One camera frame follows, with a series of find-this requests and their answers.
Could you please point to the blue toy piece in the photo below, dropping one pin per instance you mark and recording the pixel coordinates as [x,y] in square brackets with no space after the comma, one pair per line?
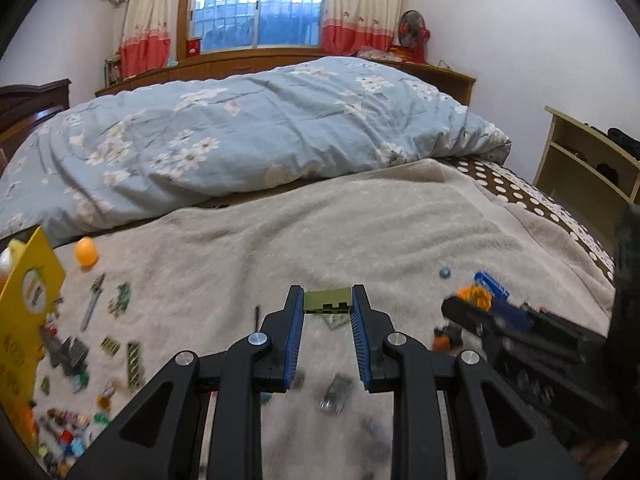
[492,285]

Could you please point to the yellow cardboard box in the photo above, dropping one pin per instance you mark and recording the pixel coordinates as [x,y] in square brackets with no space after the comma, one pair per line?
[20,340]

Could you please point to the orange round disc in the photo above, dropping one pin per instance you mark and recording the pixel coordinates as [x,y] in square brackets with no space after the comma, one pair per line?
[475,295]

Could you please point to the orange black toy figure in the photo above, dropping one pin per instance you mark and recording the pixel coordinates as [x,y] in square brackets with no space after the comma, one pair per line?
[444,341]

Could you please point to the cream red curtain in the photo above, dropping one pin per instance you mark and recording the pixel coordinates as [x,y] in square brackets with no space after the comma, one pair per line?
[362,7]
[147,20]

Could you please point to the silver grey toy piece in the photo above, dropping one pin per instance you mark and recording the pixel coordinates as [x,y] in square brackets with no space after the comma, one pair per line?
[335,395]

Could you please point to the orange ball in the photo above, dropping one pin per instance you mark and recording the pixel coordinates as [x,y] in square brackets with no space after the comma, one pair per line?
[86,251]

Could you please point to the grey toy sword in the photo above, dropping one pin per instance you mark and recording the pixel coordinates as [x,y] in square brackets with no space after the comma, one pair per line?
[92,301]

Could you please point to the beige fleece blanket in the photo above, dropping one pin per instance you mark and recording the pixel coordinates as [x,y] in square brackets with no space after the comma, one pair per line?
[350,220]

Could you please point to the green small toy piece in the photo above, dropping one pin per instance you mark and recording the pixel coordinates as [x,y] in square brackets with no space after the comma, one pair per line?
[120,298]

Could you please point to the olive green studded plate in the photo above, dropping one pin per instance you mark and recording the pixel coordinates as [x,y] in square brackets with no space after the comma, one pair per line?
[327,301]

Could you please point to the small red box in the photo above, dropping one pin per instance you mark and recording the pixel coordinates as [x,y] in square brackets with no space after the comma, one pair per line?
[193,46]

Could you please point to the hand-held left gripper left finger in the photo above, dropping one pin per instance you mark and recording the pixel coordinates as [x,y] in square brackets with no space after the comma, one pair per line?
[294,345]

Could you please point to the pile of toy bricks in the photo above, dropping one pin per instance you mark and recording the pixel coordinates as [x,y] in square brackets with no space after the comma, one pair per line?
[67,435]

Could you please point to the green short plate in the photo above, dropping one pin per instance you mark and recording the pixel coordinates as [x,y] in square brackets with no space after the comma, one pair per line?
[110,345]

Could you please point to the black thin stick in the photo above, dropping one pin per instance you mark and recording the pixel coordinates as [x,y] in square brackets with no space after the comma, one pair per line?
[257,317]

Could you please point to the red standing fan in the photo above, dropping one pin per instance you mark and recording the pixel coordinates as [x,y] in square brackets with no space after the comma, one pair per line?
[414,30]

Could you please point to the brown polka dot sheet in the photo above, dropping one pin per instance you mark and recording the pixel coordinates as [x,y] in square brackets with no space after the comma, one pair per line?
[540,200]

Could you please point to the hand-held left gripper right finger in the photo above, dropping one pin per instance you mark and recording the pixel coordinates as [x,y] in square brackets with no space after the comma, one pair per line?
[361,350]

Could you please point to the green long plate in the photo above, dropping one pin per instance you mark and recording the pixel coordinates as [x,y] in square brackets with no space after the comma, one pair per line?
[134,366]

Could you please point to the blue floral duvet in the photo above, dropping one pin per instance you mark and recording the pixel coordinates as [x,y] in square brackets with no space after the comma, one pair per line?
[250,125]

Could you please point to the cream shelf unit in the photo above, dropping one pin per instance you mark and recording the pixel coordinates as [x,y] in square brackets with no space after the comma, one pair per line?
[585,160]

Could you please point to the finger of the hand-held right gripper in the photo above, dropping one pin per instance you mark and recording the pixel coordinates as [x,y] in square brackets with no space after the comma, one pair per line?
[472,316]
[515,319]

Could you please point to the small grey ball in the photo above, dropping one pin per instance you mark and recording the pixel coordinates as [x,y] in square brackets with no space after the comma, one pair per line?
[445,272]

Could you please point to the dark grey toy piece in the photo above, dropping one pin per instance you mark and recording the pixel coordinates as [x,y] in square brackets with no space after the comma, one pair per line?
[70,355]

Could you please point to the window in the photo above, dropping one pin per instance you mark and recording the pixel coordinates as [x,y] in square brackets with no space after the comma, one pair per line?
[257,5]

